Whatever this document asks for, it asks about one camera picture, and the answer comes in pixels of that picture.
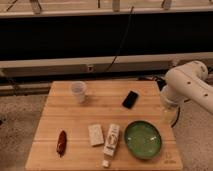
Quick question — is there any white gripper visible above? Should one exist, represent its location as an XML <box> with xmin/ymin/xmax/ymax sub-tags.
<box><xmin>160</xmin><ymin>86</ymin><xmax>180</xmax><ymax>125</ymax></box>

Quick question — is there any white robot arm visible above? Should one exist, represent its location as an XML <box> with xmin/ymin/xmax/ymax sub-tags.
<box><xmin>160</xmin><ymin>61</ymin><xmax>213</xmax><ymax>124</ymax></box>

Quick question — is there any green ceramic plate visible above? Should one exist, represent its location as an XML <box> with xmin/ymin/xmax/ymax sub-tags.
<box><xmin>124</xmin><ymin>121</ymin><xmax>162</xmax><ymax>160</ymax></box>

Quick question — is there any white tube with cap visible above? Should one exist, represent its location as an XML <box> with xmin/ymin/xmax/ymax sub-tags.
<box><xmin>103</xmin><ymin>124</ymin><xmax>120</xmax><ymax>157</ymax></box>

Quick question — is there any white rectangular sponge block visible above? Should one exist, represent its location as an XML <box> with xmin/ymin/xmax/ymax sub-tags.
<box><xmin>88</xmin><ymin>124</ymin><xmax>104</xmax><ymax>146</ymax></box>

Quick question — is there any brown oval object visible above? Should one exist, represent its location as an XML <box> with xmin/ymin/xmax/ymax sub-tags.
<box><xmin>56</xmin><ymin>130</ymin><xmax>67</xmax><ymax>156</ymax></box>

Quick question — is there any black floor cable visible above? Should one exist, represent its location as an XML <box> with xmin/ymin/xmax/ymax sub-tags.
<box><xmin>143</xmin><ymin>75</ymin><xmax>191</xmax><ymax>128</ymax></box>

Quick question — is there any black hanging cable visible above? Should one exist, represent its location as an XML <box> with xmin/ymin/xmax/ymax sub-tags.
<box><xmin>105</xmin><ymin>5</ymin><xmax>135</xmax><ymax>72</ymax></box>

